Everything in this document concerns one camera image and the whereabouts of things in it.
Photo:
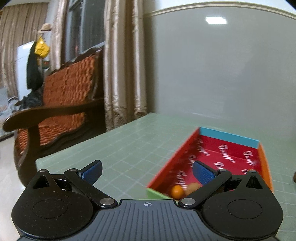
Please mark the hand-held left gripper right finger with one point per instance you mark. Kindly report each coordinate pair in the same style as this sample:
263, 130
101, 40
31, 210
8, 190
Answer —
203, 173

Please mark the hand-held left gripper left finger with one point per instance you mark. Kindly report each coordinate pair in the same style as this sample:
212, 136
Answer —
92, 172

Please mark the red cardboard box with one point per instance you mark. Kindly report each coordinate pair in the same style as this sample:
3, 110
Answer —
222, 153

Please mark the tan brown fruit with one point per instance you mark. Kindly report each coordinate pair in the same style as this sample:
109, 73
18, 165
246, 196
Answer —
193, 187

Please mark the orange tangerine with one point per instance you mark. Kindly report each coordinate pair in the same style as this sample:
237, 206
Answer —
177, 191

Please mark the green grid cutting mat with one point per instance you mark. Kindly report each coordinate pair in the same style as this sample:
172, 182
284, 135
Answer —
129, 143

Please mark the wooden sofa with orange cushion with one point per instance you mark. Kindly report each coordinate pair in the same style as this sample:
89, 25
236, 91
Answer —
67, 97

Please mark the pile of dark clothes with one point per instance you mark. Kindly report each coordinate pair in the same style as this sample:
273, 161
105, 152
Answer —
30, 99

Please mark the beige satin curtain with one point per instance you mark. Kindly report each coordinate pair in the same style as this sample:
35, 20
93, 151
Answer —
124, 64
16, 46
59, 34

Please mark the black hanging coat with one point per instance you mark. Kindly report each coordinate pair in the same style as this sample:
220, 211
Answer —
33, 67

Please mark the yellow bag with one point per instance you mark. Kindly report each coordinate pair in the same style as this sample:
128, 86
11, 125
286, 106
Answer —
41, 47

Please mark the dark window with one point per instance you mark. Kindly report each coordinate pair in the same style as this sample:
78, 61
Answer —
87, 25

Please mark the straw hat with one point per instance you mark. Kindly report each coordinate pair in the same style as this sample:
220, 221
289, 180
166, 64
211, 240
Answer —
45, 28

